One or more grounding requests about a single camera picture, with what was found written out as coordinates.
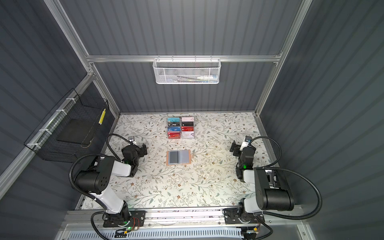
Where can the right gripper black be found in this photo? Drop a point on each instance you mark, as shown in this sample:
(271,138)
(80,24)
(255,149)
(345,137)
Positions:
(237,148)

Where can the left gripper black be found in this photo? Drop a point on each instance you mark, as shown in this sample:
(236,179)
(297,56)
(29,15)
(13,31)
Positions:
(141,151)

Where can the pink leather card wallet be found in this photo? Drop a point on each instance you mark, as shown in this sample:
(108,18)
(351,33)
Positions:
(182,157)

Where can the teal card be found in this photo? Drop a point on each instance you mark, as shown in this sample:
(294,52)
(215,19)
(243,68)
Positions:
(173,120)

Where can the clear acrylic card display stand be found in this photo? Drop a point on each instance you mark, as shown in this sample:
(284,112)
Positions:
(181,127)

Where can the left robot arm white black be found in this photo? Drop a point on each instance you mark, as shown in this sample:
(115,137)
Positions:
(90,175)

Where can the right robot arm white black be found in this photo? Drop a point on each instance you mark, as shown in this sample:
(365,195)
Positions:
(271,188)

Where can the blue VIP card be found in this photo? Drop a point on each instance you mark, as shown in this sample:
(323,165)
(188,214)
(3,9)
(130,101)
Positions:
(174,129)

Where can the black VIP card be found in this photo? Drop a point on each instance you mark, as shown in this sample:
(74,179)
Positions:
(174,124)

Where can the white VIP diamond card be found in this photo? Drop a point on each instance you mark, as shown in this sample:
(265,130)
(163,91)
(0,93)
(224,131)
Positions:
(188,135)

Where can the pink VIP card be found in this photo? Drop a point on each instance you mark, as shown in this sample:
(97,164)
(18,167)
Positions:
(188,119)

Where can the yellow tag on basket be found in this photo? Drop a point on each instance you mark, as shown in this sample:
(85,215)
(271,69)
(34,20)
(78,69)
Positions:
(102,116)

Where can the black pad in basket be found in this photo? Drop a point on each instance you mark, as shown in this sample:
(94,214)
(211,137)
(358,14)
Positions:
(78,132)

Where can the white vented panel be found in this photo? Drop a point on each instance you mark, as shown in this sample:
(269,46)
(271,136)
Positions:
(174,234)

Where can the pens in white basket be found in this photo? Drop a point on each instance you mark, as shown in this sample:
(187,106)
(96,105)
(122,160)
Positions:
(199,79)

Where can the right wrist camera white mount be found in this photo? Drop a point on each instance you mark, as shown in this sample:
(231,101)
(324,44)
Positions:
(245,142)

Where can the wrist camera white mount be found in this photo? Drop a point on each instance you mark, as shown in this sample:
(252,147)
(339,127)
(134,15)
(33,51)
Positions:
(245,142)
(132,140)

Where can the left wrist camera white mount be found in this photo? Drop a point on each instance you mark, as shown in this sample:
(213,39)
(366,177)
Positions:
(132,140)

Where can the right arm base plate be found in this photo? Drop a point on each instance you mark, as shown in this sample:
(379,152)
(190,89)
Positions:
(234,216)

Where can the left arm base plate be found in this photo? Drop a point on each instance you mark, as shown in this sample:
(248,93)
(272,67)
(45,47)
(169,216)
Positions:
(134,219)

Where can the black wire basket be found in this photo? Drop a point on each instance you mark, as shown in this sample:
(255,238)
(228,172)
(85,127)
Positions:
(43,141)

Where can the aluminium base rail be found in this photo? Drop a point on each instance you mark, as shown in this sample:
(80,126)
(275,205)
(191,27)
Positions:
(158,218)

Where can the white wire mesh basket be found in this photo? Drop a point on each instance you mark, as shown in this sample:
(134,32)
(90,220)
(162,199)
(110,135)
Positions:
(166,72)

